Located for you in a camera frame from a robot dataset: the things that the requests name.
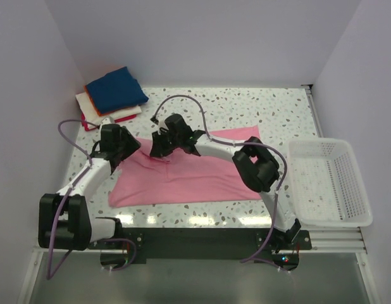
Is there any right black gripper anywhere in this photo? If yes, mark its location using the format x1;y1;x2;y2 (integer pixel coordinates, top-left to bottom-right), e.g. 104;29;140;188
150;129;182;158

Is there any orange folded t shirt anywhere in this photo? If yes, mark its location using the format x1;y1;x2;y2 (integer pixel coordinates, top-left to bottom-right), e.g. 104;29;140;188
84;85;103;117

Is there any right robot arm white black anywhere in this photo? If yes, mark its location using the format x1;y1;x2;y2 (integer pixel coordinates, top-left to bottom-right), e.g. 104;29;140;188
150;113;301;250

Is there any red folded t shirt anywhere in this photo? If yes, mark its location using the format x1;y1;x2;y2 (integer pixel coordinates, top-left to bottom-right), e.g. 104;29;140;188
80;113;137;132

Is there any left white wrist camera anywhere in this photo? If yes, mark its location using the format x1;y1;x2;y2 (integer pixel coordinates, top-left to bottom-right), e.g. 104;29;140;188
100;117;115;125

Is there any blue folded t shirt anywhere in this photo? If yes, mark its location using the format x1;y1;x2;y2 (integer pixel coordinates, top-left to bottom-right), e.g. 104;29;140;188
85;66;149;115

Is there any white plastic laundry basket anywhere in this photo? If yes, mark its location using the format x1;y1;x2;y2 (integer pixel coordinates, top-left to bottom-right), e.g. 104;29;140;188
287;138;373;228

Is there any pink t shirt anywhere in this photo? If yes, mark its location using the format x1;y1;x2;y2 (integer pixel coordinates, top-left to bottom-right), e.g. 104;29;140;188
108;139;260;208

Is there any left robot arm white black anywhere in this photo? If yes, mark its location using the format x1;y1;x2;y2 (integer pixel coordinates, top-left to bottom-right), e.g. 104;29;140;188
38;122;140;251

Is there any white folded t shirt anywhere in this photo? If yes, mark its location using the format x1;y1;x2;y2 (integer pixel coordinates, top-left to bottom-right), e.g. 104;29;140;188
75;92;142;127

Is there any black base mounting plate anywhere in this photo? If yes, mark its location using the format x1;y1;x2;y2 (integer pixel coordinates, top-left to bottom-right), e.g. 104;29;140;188
89;228;313;263

